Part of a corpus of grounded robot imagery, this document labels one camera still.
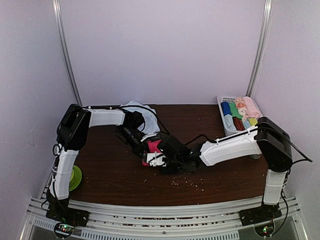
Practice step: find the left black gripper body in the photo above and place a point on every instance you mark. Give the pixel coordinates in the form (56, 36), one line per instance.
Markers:
(126, 133)

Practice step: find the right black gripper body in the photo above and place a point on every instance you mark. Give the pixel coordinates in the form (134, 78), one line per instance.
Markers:
(175, 165)

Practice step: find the magenta pink towel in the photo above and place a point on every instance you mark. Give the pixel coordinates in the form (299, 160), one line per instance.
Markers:
(152, 148)

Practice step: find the white plastic basket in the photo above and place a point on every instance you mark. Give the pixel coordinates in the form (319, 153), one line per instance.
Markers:
(246, 123)

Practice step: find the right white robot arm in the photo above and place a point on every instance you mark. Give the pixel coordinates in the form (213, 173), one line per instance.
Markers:
(265, 138)

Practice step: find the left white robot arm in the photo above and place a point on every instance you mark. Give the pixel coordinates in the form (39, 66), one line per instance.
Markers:
(72, 133)

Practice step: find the light blue rolled towel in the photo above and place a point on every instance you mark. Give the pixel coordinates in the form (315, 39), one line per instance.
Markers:
(229, 122)

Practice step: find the dark red rolled towel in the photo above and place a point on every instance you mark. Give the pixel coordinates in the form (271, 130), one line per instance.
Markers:
(239, 126)

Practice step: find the green rolled towel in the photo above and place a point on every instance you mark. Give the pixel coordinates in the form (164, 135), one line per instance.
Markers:
(234, 110)

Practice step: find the cream patterned mug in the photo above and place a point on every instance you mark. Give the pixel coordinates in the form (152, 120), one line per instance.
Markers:
(255, 156)

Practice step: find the green plate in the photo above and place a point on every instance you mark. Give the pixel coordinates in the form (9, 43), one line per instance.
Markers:
(75, 179)

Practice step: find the yellow rolled towel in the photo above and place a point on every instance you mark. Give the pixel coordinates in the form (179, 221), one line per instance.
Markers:
(253, 121)

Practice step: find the cartoon print rolled towel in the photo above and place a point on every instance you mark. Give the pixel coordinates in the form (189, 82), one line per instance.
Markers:
(241, 107)

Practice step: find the light pink rolled towel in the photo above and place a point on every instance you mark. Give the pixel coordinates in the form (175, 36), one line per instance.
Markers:
(252, 111)

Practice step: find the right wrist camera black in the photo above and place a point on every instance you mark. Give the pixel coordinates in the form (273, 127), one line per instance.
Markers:
(171, 147)

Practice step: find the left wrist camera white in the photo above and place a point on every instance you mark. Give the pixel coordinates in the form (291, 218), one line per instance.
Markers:
(156, 159)

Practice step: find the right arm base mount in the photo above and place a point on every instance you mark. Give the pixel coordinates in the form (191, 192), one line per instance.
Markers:
(260, 214)

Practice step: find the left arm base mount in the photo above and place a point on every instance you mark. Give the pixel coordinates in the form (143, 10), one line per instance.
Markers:
(70, 216)

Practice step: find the aluminium front rail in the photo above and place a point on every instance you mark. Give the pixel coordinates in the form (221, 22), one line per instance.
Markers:
(216, 221)

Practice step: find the left aluminium post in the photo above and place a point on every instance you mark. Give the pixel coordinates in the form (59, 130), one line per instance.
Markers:
(65, 52)

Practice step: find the aluminium post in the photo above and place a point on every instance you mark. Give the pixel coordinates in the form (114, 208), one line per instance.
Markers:
(65, 52)
(261, 48)

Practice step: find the right aluminium post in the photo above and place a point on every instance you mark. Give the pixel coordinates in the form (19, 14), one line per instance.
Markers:
(261, 48)

